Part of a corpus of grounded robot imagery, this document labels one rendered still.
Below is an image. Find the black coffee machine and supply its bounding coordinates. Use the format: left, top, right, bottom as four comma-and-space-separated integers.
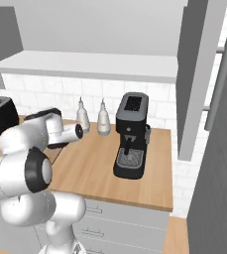
112, 91, 152, 181

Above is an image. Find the grey drawer handle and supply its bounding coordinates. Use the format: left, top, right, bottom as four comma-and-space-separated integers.
80, 227, 105, 238
85, 205, 103, 214
84, 245, 105, 254

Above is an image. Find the grey drawer front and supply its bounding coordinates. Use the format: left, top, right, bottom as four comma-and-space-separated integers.
82, 197, 170, 231
72, 215, 170, 248
79, 235, 166, 254

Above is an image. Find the dark grey fridge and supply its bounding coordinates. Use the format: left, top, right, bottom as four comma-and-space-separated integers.
186, 19, 227, 254

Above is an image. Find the white bottle with pointed cap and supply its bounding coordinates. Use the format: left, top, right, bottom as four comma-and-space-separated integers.
75, 96, 91, 135
96, 97, 112, 137

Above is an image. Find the grey fridge handle bar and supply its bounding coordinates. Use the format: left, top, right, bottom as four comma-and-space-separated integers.
201, 19, 227, 132

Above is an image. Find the grey wall cabinet body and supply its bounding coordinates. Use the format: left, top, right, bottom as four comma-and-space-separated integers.
0, 0, 189, 84

